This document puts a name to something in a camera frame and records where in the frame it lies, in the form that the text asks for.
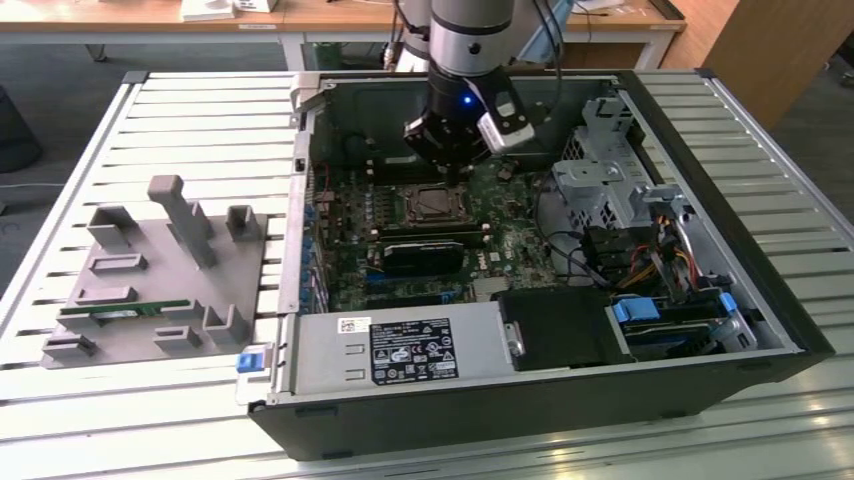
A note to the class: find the silver CPU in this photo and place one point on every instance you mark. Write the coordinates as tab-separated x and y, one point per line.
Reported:
433	204

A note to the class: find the CPU socket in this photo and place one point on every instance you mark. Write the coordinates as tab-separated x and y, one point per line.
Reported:
437	221

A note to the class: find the metal disk bay cage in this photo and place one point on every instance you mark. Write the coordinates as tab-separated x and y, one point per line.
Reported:
601	175

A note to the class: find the black graphics card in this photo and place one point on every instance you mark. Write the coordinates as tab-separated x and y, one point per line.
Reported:
424	260

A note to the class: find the green motherboard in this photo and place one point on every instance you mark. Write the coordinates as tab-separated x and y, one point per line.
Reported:
528	250

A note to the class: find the wooden desk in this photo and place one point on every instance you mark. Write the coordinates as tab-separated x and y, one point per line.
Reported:
101	25
348	22

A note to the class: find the silver chipset heatsink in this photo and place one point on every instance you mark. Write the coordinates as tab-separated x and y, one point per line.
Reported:
490	290

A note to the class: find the black drive bay cover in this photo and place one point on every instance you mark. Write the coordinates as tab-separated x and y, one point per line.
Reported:
561	325

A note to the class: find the white box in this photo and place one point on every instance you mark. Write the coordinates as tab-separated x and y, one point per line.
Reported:
208	10

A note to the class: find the hard disk in blue carrier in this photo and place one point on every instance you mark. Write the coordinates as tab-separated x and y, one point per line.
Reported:
637	310

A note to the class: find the silver power supply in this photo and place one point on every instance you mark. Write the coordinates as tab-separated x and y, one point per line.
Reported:
321	360

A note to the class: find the wooden cabinet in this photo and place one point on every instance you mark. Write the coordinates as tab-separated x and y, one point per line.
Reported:
768	50

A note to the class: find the grey parts rack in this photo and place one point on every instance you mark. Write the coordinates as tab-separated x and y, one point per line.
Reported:
168	285

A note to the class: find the blue case latch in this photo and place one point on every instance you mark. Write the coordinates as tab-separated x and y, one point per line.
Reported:
250	362

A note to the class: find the green RAM stick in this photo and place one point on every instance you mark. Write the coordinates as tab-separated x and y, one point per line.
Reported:
161	303

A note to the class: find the black PC case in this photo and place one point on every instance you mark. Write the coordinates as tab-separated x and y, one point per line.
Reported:
468	430

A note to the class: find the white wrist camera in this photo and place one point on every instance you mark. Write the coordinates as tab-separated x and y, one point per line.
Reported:
501	137

